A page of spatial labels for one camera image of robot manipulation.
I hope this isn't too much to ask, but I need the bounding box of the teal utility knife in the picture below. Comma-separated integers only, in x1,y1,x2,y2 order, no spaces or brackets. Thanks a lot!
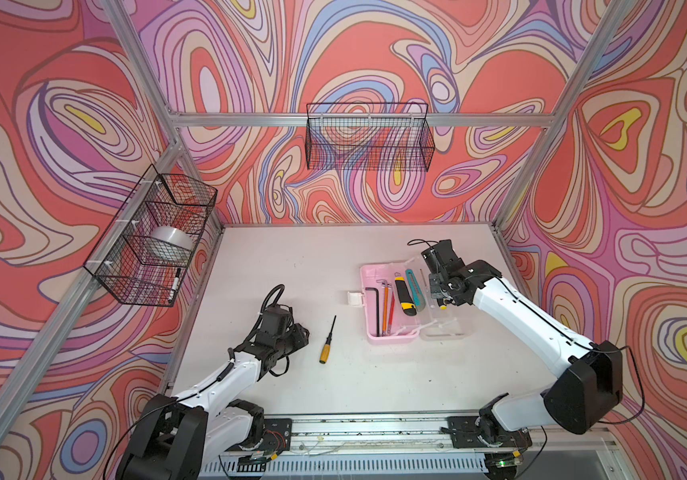
405,269,427,313

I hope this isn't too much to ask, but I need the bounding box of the black yellow box cutter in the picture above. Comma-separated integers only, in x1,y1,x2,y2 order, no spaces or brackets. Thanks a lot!
395,276,417,317

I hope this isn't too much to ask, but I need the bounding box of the amber handled screwdriver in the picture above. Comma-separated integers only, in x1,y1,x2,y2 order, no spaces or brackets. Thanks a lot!
319,315,338,365

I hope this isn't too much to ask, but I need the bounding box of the pink plastic tool box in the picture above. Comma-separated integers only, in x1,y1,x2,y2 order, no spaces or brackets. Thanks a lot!
359,255,473,346

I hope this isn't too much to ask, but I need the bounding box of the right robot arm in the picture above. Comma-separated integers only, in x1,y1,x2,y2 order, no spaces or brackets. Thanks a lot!
421,239,623,446

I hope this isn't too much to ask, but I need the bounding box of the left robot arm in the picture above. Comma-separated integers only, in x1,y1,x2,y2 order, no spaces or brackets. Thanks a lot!
115,304,310,479

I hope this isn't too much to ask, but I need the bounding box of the marker pen in basket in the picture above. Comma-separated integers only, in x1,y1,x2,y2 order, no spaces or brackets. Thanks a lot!
168,268,182,305

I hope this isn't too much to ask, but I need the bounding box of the silver tape roll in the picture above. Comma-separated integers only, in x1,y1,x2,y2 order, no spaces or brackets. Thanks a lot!
151,226,194,250

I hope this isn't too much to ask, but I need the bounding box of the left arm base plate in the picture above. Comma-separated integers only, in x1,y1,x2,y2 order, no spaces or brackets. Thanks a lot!
225,417,293,455

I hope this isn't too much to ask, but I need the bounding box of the aluminium front rail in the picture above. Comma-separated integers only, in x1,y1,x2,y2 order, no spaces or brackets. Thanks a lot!
124,410,615,457

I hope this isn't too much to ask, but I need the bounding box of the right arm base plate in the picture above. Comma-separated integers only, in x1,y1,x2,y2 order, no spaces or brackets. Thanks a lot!
439,416,533,450

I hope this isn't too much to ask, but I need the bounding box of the left wall wire basket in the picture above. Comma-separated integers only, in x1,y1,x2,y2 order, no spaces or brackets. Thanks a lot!
84,166,218,307

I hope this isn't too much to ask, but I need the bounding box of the wall wire basket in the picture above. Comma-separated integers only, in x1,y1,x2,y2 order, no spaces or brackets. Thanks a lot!
305,100,435,172
84,166,218,307

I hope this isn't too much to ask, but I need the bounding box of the back wall wire basket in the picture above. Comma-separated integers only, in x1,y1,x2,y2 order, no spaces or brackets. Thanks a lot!
305,100,435,172

